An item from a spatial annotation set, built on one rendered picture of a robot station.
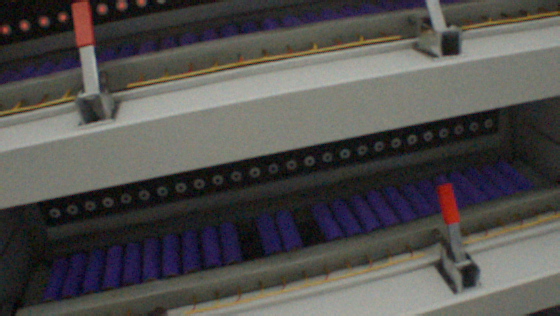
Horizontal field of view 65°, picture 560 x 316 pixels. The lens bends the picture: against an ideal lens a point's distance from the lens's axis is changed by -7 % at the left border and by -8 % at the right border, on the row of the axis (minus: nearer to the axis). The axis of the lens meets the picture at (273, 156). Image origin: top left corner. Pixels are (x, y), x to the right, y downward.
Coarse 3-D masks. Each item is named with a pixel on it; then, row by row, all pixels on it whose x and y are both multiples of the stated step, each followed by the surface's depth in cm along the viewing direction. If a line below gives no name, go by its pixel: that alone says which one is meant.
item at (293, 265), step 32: (544, 192) 46; (416, 224) 45; (480, 224) 45; (288, 256) 43; (320, 256) 43; (352, 256) 43; (384, 256) 44; (416, 256) 43; (128, 288) 42; (160, 288) 41; (192, 288) 41; (224, 288) 42; (256, 288) 43
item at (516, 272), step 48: (480, 144) 55; (528, 144) 54; (240, 192) 52; (480, 240) 45; (528, 240) 43; (0, 288) 42; (288, 288) 43; (384, 288) 41; (432, 288) 40; (480, 288) 39; (528, 288) 39
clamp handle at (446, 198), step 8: (448, 184) 40; (440, 192) 40; (448, 192) 40; (440, 200) 40; (448, 200) 40; (440, 208) 41; (448, 208) 40; (456, 208) 40; (448, 216) 40; (456, 216) 40; (448, 224) 40; (456, 224) 40; (448, 232) 40; (456, 232) 40; (456, 240) 40; (456, 248) 40; (456, 256) 40; (464, 256) 40
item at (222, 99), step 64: (0, 0) 44; (64, 0) 45; (128, 0) 46; (192, 0) 47; (256, 0) 48; (320, 0) 49; (384, 0) 48; (448, 0) 45; (512, 0) 41; (0, 64) 45; (64, 64) 42; (128, 64) 37; (192, 64) 38; (256, 64) 40; (320, 64) 37; (384, 64) 35; (448, 64) 34; (512, 64) 35; (0, 128) 35; (64, 128) 33; (128, 128) 32; (192, 128) 33; (256, 128) 34; (320, 128) 34; (384, 128) 35; (0, 192) 32; (64, 192) 33
